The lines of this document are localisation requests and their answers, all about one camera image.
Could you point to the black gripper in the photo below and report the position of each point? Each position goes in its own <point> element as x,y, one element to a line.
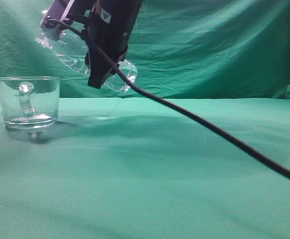
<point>110,27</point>

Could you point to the clear glass mug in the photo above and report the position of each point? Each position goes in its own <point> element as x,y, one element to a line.
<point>29,102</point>

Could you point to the clear plastic water bottle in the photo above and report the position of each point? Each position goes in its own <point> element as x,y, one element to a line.
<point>72,50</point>

